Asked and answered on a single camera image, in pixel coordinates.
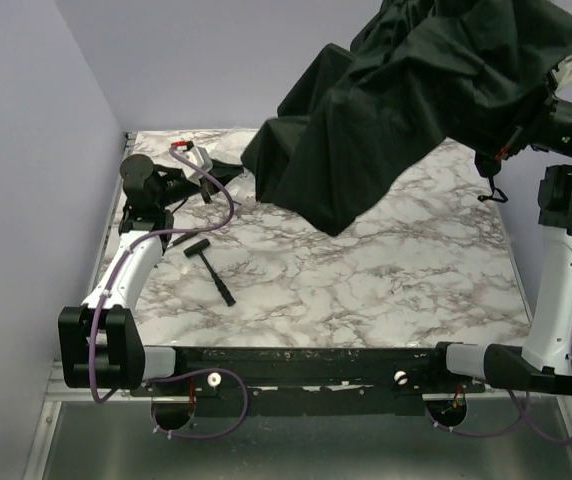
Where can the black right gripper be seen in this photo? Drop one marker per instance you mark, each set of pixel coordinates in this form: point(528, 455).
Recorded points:
point(536, 129)

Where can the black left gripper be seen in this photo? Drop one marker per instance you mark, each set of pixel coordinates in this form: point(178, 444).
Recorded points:
point(211, 173)

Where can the dark green folding umbrella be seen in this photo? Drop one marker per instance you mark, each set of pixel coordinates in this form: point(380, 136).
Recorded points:
point(418, 73)

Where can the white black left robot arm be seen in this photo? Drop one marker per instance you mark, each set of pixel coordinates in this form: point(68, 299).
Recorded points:
point(99, 341)

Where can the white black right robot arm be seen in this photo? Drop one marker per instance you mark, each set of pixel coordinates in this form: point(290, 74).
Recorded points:
point(543, 364)

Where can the small steel claw hammer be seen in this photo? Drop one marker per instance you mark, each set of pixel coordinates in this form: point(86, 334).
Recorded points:
point(183, 238)

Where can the black rubber mallet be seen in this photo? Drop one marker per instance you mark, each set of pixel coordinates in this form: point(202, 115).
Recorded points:
point(198, 250)

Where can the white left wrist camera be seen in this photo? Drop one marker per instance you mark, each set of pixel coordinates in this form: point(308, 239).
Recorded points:
point(194, 160)

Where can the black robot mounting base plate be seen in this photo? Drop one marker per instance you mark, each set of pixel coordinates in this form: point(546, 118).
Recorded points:
point(224, 382)

